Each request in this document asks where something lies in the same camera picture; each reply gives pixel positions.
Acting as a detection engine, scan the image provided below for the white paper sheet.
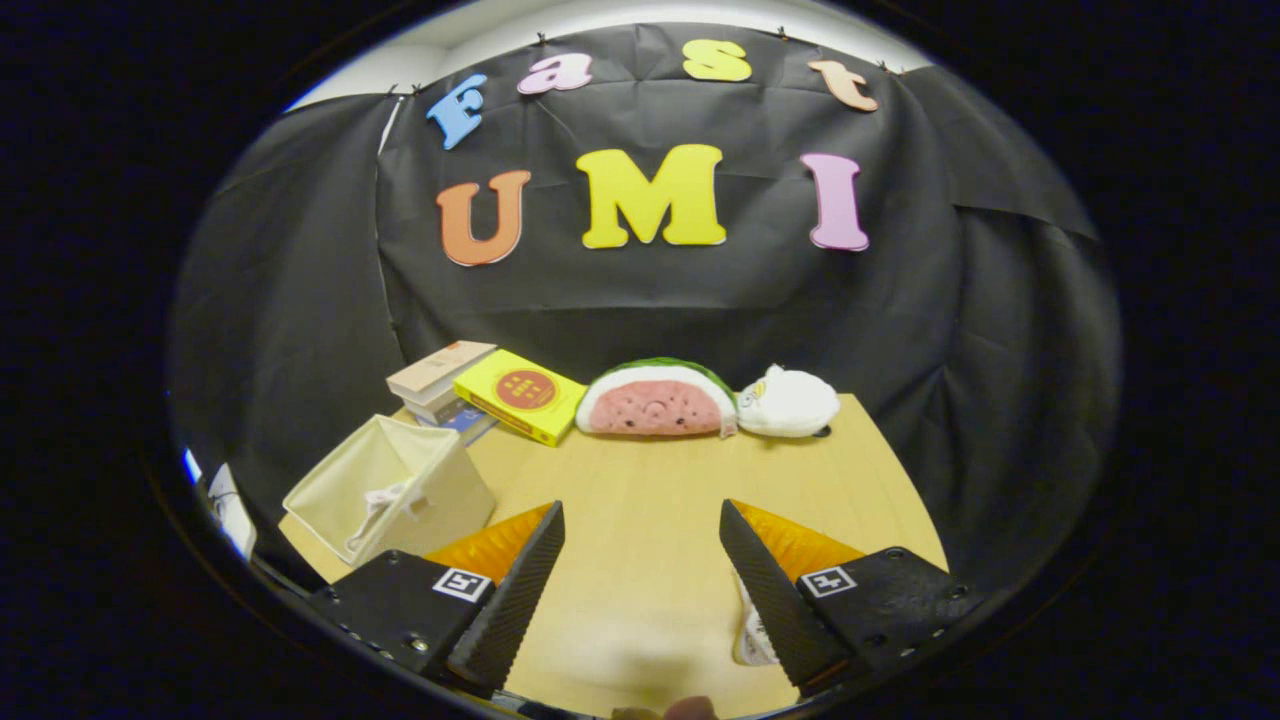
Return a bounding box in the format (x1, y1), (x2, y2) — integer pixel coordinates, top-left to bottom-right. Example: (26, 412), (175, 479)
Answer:
(208, 463), (258, 561)

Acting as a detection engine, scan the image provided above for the grey book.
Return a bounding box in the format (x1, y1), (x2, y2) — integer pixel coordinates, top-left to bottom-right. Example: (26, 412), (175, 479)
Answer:
(405, 390), (466, 428)

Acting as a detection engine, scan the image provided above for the watermelon slice plush toy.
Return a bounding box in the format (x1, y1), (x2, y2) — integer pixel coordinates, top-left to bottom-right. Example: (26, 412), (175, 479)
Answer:
(575, 357), (739, 439)

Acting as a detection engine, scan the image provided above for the cream fabric storage box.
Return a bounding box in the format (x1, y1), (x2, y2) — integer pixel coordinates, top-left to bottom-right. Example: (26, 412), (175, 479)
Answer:
(282, 414), (498, 571)

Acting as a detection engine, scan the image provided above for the white plush toy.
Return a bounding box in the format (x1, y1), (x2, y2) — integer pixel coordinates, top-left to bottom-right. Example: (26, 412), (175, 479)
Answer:
(735, 364), (842, 439)

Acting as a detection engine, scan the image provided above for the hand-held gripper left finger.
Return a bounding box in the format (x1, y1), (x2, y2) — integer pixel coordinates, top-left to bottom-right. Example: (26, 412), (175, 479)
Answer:
(310, 500), (566, 698)

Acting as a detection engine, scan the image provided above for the yellow book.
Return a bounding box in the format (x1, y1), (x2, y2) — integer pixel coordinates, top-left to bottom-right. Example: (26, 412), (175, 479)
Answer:
(453, 348), (589, 447)

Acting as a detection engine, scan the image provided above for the blue book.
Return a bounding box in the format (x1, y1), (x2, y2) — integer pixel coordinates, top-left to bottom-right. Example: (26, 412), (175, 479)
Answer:
(440, 403), (501, 446)

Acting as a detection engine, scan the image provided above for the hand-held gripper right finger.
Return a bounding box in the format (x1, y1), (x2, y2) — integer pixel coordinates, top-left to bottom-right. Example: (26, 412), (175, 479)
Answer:
(720, 499), (986, 698)

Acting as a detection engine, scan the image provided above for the white canvas shoe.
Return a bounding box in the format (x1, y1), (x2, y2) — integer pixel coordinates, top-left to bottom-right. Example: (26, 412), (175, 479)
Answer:
(733, 575), (781, 668)
(345, 480), (433, 556)

